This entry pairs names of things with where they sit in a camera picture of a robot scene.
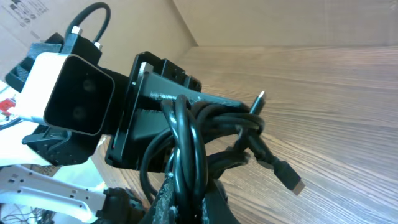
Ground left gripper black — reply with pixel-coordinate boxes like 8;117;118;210
105;52;249;170

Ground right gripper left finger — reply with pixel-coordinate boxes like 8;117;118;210
139;172;177;224

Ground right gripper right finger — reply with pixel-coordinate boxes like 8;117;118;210
203;180;239;224

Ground thick black USB cable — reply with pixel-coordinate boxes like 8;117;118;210
139;95;306;224

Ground thin black USB cable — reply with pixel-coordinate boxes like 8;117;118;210
192;90;267;156

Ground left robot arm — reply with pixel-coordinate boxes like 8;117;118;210
1;52;262;223

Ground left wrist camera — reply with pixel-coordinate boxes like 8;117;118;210
15;52;115;136

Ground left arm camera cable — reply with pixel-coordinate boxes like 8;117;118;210
63;2;112;44

